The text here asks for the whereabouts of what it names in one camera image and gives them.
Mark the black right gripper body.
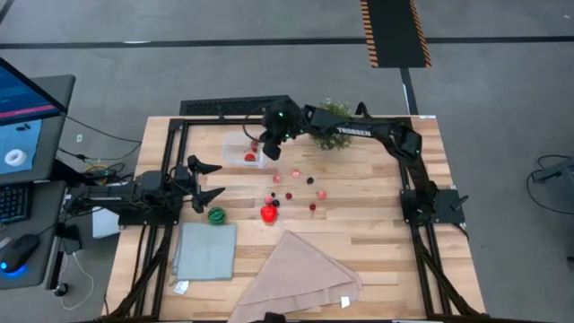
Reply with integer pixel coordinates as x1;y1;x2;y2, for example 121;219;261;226
261;99;309;147

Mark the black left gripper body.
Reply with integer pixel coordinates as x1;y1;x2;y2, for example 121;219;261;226
170;163;201;214

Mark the green watermelon toy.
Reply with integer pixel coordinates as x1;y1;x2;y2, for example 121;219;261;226
207;206;227;226

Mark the clear plastic tupperware container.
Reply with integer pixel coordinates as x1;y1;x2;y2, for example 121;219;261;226
222;130;269;169

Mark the grey folded cloth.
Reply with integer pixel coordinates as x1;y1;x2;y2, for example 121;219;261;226
172;222;239;282

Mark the green potted plant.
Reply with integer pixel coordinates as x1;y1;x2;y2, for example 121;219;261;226
310;98;355;152

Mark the white box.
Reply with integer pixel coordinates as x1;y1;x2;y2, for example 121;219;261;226
91;208;123;240

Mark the pink folded cloth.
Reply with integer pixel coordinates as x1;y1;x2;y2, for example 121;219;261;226
227;230;364;323

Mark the grey computer desk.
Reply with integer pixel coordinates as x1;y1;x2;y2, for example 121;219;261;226
0;74;78;291

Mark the black hazard-striped floor mat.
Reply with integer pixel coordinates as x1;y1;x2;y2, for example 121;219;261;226
359;0;433;70

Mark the black keyboard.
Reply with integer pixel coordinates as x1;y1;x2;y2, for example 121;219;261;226
0;181;34;225

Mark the black mouse blue light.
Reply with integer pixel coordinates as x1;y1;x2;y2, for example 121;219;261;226
0;232;41;275

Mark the large black computer monitor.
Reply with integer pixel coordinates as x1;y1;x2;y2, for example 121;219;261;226
0;57;70;128

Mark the black aluminium table frame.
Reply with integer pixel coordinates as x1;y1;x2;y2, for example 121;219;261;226
102;117;490;323

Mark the white cable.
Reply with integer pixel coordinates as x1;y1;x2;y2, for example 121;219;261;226
59;250;96;311

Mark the black looped floor cable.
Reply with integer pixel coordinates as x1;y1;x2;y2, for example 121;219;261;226
526;153;574;216

